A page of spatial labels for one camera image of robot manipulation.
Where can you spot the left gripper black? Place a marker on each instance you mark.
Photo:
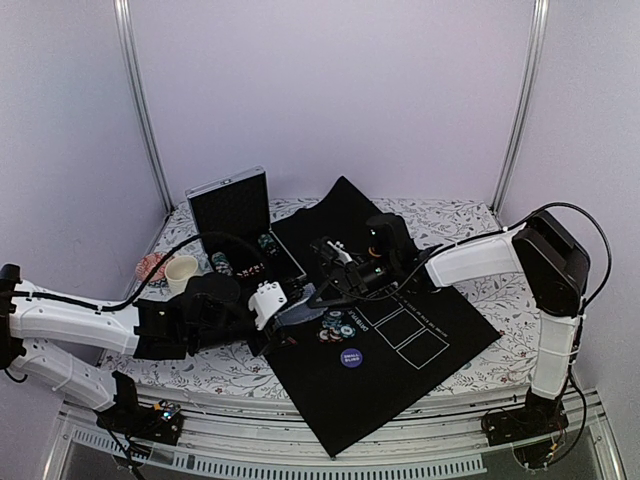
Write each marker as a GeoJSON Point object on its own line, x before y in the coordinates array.
{"type": "Point", "coordinates": [269, 340]}

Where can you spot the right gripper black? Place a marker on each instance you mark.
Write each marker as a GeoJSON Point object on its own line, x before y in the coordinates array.
{"type": "Point", "coordinates": [340, 281]}

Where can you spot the chip pile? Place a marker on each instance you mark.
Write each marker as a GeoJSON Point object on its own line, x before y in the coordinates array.
{"type": "Point", "coordinates": [334, 328]}

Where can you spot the purple small blind button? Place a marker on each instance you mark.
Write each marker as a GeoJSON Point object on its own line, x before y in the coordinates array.
{"type": "Point", "coordinates": [351, 358]}

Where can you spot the green poker chip stack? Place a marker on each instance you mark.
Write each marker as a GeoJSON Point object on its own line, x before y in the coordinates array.
{"type": "Point", "coordinates": [268, 245]}

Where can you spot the blue playing card deck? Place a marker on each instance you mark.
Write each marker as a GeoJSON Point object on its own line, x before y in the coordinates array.
{"type": "Point", "coordinates": [298, 311]}

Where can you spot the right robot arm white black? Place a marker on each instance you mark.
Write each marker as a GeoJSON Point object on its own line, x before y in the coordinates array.
{"type": "Point", "coordinates": [554, 263]}

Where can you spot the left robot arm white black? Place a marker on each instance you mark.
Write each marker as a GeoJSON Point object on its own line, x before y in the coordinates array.
{"type": "Point", "coordinates": [33, 318]}

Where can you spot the dice row in case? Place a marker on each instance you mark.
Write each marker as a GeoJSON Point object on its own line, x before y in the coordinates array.
{"type": "Point", "coordinates": [251, 271]}

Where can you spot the black poker play mat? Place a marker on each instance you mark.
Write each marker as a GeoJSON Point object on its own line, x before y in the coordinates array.
{"type": "Point", "coordinates": [411, 343]}

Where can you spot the cream ceramic cup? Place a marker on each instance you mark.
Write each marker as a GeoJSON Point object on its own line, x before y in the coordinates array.
{"type": "Point", "coordinates": [179, 270]}

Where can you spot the aluminium poker chip case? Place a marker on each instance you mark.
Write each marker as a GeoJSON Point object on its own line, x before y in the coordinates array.
{"type": "Point", "coordinates": [238, 205]}

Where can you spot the red patterned small dish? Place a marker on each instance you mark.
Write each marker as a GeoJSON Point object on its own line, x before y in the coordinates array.
{"type": "Point", "coordinates": [147, 264]}

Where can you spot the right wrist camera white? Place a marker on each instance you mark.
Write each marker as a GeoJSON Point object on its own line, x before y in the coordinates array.
{"type": "Point", "coordinates": [331, 252]}

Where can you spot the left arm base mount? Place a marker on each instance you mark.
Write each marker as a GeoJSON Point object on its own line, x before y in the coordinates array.
{"type": "Point", "coordinates": [161, 423]}

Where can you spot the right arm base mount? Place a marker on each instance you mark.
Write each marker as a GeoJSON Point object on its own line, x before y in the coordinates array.
{"type": "Point", "coordinates": [537, 417]}

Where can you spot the right aluminium frame post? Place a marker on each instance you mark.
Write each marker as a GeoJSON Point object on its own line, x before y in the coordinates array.
{"type": "Point", "coordinates": [533, 56]}

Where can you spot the aluminium frame post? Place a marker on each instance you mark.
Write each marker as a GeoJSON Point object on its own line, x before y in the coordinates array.
{"type": "Point", "coordinates": [126, 36]}
{"type": "Point", "coordinates": [533, 56]}

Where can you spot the left aluminium frame post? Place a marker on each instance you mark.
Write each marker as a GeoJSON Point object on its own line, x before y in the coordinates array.
{"type": "Point", "coordinates": [126, 36]}

